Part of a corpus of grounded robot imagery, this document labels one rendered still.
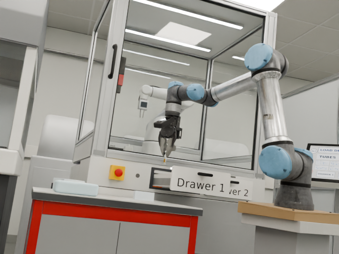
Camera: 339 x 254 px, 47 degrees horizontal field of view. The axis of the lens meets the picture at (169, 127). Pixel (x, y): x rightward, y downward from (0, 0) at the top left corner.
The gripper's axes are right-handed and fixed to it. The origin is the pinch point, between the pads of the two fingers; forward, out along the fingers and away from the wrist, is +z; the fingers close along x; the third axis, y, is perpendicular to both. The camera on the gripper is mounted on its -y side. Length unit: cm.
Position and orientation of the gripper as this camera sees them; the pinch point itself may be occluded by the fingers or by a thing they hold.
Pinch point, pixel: (165, 153)
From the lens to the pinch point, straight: 184.5
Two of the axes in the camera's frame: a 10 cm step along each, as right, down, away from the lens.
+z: -1.2, 9.8, -1.6
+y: 5.2, 2.0, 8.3
